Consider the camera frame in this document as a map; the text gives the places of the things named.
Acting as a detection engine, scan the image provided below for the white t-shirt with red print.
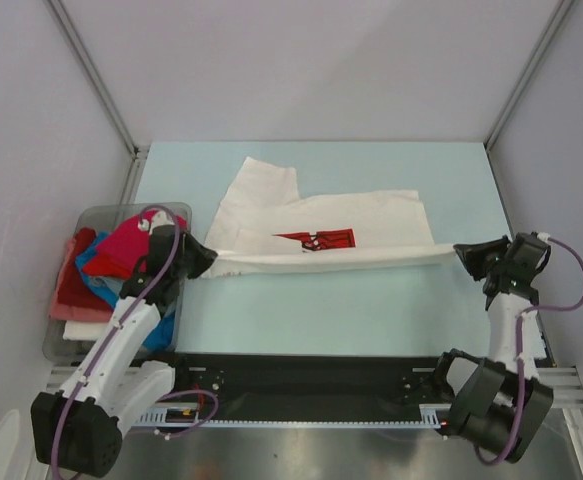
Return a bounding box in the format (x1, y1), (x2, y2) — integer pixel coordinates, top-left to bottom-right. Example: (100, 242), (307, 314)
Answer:
(203, 157), (454, 279)

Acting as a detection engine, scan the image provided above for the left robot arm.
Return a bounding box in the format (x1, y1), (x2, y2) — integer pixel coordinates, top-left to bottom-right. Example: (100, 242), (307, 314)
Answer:
(31, 222), (217, 478)

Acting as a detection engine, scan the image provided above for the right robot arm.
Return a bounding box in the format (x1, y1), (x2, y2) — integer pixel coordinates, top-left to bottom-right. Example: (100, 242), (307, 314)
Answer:
(432, 232), (554, 466)

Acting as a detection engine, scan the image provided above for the magenta t-shirt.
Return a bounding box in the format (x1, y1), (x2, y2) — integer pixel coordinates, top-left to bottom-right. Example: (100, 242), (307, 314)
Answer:
(93, 213), (190, 276)

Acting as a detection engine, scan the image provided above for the clear plastic bin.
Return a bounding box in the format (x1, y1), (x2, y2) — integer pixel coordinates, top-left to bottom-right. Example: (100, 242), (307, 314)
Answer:
(42, 201), (194, 363)

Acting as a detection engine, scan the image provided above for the dark red folded t-shirt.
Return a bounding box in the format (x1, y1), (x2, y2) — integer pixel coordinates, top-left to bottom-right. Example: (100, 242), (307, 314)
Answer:
(58, 228), (111, 313)

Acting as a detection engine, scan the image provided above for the white folded t-shirt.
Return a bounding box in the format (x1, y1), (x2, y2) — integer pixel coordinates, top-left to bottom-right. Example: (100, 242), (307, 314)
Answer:
(62, 321), (107, 342)

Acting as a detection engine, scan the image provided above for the pink folded t-shirt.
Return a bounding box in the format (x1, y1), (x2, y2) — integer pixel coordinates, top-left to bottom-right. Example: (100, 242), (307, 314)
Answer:
(49, 238), (113, 323)

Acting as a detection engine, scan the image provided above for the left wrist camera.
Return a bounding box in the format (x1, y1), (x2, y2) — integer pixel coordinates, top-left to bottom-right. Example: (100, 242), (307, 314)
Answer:
(138, 209), (175, 235)

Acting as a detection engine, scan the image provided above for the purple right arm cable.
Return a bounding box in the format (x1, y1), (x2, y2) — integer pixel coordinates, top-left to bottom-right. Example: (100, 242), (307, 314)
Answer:
(473, 237), (583, 466)

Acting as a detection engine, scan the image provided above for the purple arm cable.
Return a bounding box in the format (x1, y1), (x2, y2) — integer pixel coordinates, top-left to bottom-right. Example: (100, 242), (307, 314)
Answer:
(50, 205), (220, 476)
(473, 237), (583, 466)

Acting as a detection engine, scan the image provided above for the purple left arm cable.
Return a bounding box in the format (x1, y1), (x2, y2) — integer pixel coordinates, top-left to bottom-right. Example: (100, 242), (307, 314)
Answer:
(50, 205), (220, 476)

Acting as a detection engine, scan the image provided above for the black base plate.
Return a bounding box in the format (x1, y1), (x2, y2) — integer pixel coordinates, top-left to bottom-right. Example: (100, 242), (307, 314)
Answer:
(169, 353), (453, 424)

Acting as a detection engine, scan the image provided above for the white slotted cable duct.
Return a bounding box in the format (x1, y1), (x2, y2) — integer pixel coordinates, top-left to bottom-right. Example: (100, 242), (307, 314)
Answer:
(130, 405), (452, 429)

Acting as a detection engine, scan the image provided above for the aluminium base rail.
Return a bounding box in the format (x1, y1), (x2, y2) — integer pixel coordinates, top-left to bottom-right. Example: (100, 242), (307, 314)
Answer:
(40, 364), (583, 480)

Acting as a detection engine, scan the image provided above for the right aluminium frame post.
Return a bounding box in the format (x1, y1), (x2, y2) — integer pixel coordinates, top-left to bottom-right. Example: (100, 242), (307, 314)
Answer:
(483, 0), (579, 153)

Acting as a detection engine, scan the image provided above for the aluminium frame post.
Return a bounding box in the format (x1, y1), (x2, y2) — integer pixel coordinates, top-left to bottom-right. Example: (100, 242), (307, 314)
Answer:
(483, 0), (579, 153)
(44, 0), (149, 204)

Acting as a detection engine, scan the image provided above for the left aluminium frame post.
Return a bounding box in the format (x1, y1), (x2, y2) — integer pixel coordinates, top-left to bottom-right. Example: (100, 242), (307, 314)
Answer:
(44, 0), (149, 204)

